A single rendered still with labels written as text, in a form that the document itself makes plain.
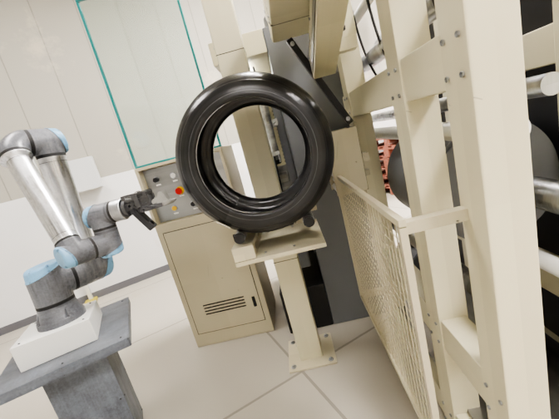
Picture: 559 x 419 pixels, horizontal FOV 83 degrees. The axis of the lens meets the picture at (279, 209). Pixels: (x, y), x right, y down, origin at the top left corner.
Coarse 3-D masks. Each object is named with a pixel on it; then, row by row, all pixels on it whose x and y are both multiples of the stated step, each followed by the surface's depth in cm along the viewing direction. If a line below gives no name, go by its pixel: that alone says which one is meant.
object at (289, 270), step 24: (216, 0) 137; (216, 24) 139; (216, 48) 142; (240, 48) 141; (240, 120) 148; (240, 144) 152; (264, 144) 151; (264, 168) 154; (264, 192) 156; (288, 264) 165; (288, 288) 168; (288, 312) 171; (312, 312) 177; (312, 336) 174
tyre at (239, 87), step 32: (224, 96) 107; (256, 96) 108; (288, 96) 107; (192, 128) 110; (320, 128) 110; (192, 160) 112; (320, 160) 112; (192, 192) 116; (224, 192) 144; (288, 192) 144; (320, 192) 117; (256, 224) 118; (288, 224) 121
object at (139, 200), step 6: (138, 192) 127; (144, 192) 124; (150, 192) 129; (126, 198) 127; (132, 198) 127; (138, 198) 125; (144, 198) 126; (150, 198) 129; (126, 204) 128; (132, 204) 128; (138, 204) 126; (144, 204) 127; (150, 204) 127; (126, 210) 127; (138, 210) 127; (144, 210) 128
